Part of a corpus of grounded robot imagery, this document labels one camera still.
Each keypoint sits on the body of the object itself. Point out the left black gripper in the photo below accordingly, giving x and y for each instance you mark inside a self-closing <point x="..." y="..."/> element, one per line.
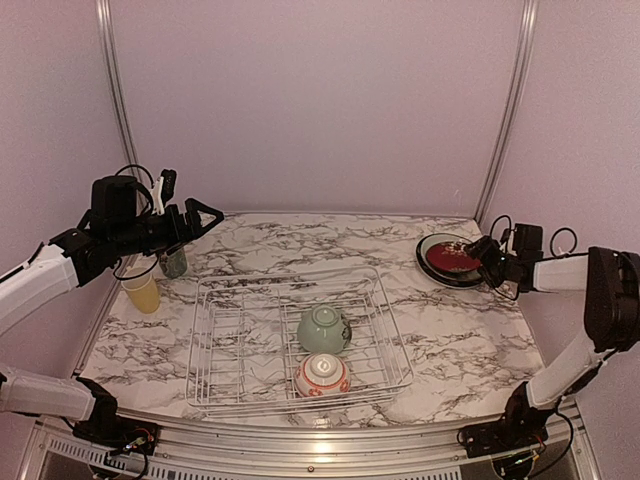
<point x="181" y="234"/>

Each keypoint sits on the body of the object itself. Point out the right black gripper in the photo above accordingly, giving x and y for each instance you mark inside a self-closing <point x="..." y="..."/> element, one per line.
<point x="484" y="247"/>

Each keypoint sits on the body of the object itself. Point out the dark red floral plate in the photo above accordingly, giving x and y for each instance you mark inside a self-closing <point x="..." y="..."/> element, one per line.
<point x="450" y="257"/>

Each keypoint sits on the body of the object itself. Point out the light teal plate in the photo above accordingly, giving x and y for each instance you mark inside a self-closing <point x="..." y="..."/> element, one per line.
<point x="435" y="272"/>

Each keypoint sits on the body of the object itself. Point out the floral ceramic tumbler cup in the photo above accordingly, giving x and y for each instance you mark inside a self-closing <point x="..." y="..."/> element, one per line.
<point x="173" y="262"/>

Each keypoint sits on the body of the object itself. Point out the black rimmed grey plate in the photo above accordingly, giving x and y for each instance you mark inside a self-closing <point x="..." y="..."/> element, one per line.
<point x="440" y="281"/>

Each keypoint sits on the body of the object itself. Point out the yellow mug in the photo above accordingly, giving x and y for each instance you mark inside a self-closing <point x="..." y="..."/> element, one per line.
<point x="141" y="288"/>

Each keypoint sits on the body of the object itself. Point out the pale green ceramic bowl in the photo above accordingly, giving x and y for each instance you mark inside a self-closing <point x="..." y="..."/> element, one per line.
<point x="323" y="329"/>

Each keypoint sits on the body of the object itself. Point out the white and pink bowl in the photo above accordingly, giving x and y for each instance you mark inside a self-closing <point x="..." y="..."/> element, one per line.
<point x="321" y="375"/>

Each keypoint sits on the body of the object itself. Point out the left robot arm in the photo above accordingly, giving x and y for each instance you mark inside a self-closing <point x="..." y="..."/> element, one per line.
<point x="125" y="218"/>

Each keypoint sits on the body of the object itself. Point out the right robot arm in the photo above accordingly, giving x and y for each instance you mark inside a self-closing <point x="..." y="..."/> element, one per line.
<point x="610" y="281"/>

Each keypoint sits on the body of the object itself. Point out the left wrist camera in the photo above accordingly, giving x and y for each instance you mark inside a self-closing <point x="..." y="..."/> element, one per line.
<point x="163" y="190"/>

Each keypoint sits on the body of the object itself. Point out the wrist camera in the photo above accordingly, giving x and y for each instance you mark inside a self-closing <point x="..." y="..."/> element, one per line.
<point x="163" y="190"/>
<point x="527" y="242"/>

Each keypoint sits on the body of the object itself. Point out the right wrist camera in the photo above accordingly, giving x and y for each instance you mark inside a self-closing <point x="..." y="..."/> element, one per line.
<point x="527" y="242"/>

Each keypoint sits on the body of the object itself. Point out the white wire dish rack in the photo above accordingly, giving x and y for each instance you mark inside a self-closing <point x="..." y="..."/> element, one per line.
<point x="244" y="351"/>

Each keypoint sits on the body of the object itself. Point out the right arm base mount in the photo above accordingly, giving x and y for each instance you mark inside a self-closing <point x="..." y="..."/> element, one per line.
<point x="493" y="437"/>

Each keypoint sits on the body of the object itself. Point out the right aluminium frame post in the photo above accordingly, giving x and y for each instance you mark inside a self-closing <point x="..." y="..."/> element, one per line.
<point x="519" y="73"/>

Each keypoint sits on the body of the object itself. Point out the aluminium frame post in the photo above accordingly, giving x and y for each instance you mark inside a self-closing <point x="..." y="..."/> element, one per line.
<point x="519" y="73"/>
<point x="114" y="82"/>

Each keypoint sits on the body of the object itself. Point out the aluminium front frame rail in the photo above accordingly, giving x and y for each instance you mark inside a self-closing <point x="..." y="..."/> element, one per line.
<point x="188" y="449"/>

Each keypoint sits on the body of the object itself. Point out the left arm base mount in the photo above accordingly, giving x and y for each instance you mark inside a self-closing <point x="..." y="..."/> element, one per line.
<point x="120" y="434"/>

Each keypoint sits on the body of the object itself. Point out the left aluminium frame post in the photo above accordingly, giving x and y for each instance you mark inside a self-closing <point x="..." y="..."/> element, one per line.
<point x="114" y="82"/>

